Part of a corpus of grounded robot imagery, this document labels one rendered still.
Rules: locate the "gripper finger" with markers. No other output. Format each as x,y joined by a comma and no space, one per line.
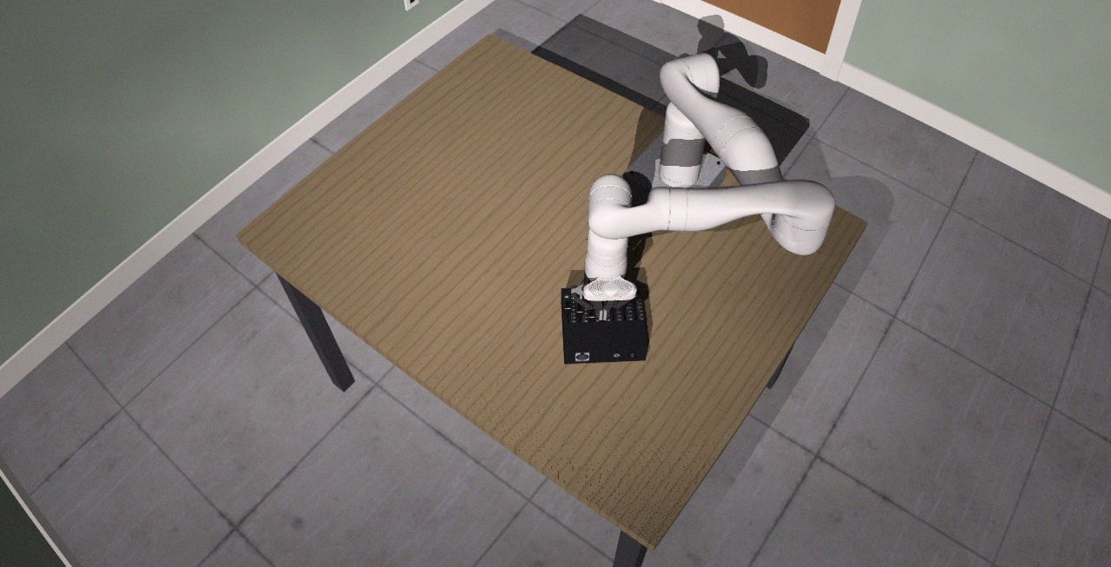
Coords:
577,295
608,304

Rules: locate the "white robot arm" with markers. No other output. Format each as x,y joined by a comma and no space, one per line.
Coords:
797,212

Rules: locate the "black lighting desk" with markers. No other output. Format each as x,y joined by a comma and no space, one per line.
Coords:
586,339

